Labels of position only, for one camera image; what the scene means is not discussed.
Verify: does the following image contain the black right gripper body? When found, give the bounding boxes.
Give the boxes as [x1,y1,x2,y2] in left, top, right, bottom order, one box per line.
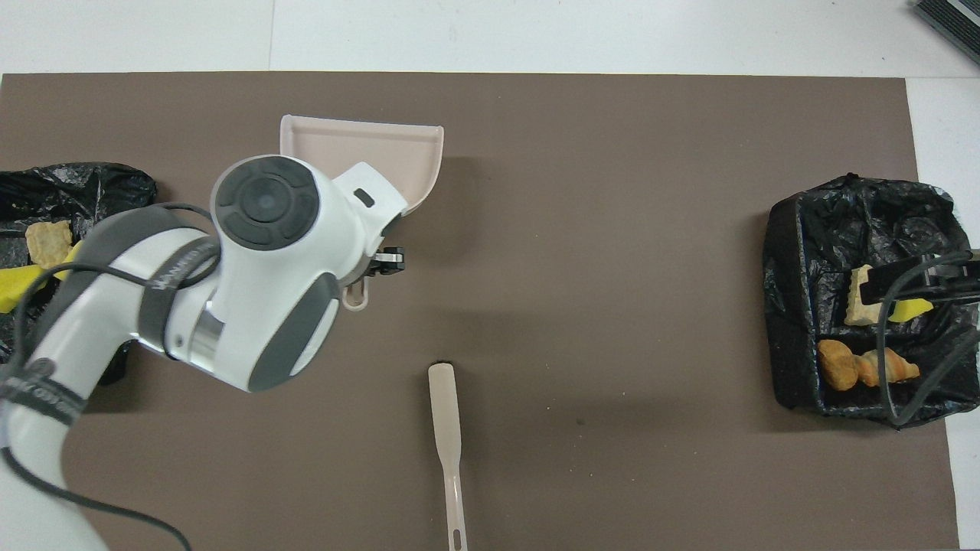
[928,257,980,298]

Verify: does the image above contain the yellow wedge sponge piece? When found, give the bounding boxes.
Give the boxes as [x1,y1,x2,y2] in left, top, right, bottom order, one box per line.
[888,298,936,324]

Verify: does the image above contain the pale stone-like bread chunk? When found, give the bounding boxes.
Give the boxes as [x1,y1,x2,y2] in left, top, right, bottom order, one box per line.
[844,264,881,328]

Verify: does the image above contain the long striped croissant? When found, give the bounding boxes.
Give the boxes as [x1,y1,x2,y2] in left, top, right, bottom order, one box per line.
[855,347,922,388]

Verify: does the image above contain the brown fried nugget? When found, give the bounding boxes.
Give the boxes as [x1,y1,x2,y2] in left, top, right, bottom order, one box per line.
[816,338,861,393]

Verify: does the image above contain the beige plastic dustpan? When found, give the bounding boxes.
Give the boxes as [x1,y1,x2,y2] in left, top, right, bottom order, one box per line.
[279,114,446,311]

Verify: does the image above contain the beige hand brush black bristles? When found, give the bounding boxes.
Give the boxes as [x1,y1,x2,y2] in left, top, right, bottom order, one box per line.
[427,360,469,551]

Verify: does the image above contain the short striped croissant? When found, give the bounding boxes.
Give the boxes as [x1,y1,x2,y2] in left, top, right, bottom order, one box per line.
[25,221,74,270]

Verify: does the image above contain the yellow notched sponge piece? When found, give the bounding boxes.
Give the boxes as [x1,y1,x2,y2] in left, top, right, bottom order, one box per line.
[0,263,60,314]

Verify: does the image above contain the black bag lined bin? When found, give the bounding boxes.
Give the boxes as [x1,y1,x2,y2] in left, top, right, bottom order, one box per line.
[0,162,158,387]
[763,174,980,429]

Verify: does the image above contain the brown table mat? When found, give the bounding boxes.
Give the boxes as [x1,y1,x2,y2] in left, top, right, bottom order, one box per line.
[0,72,962,551]

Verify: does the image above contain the dark ribbed vent panel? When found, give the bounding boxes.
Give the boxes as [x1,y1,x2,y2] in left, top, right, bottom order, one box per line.
[915,0,980,66]

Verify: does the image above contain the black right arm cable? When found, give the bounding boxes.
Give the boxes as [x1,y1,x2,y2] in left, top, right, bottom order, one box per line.
[877,251,980,428]

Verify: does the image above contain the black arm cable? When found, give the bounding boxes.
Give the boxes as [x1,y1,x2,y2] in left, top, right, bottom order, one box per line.
[877,251,980,428]
[0,201,223,551]

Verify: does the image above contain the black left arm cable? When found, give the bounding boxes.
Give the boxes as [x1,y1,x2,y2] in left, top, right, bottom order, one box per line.
[0,201,223,551]

